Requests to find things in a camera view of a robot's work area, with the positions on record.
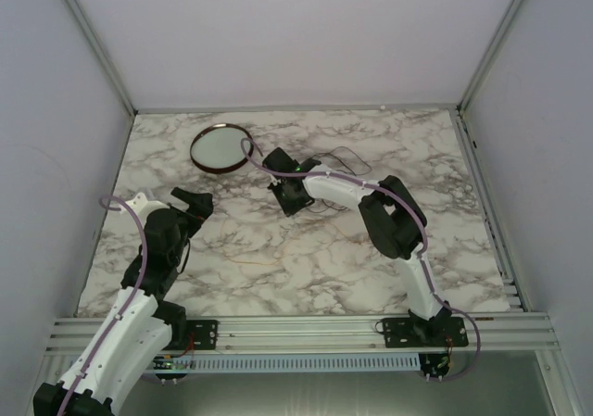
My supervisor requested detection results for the round brown-rimmed white dish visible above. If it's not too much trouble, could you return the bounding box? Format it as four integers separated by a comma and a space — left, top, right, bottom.
189, 123, 254, 174

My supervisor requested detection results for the left aluminium frame post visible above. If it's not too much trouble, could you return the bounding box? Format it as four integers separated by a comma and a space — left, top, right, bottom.
62, 0, 137, 118

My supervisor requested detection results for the right controller board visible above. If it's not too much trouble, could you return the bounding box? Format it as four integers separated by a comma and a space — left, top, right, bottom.
419, 349, 452, 383

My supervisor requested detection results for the aluminium frame post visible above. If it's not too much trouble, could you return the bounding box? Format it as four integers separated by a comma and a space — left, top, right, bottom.
457, 0, 528, 118
62, 0, 137, 118

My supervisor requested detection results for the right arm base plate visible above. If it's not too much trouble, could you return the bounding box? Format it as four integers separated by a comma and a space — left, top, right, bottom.
375, 317, 469, 348

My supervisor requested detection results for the front aluminium rail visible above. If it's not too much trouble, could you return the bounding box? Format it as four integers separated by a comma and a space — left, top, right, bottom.
44, 311, 561, 355

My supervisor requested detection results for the right aluminium frame post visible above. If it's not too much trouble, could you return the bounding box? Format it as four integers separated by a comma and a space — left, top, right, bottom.
457, 0, 528, 118

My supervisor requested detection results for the black wire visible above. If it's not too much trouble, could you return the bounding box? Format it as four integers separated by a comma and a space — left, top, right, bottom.
305, 145, 371, 216

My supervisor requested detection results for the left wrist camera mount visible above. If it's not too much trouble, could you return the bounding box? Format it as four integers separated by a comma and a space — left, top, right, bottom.
116, 192, 168, 221

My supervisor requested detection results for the aluminium back frame rail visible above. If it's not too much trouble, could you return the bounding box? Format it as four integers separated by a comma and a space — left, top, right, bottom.
137, 103, 458, 115

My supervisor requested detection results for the controller board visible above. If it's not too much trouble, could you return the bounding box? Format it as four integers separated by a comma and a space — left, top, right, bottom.
419, 349, 452, 383
153, 356, 194, 385

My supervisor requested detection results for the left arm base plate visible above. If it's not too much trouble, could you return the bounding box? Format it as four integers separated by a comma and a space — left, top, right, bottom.
164, 319, 219, 351

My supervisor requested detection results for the left controller board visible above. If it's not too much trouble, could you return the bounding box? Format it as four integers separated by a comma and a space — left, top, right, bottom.
153, 356, 194, 385

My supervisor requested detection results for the right aluminium frame rail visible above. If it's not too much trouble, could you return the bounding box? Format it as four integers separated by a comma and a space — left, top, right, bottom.
449, 107, 533, 312

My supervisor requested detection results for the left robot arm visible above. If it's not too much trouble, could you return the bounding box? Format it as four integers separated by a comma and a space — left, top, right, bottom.
32, 187, 213, 415

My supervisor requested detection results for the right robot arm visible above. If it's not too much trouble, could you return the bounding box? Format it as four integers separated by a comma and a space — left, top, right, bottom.
262, 147, 451, 345

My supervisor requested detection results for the aluminium frame rail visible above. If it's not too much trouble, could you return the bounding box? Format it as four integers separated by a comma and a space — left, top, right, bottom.
137, 103, 458, 115
449, 107, 533, 312

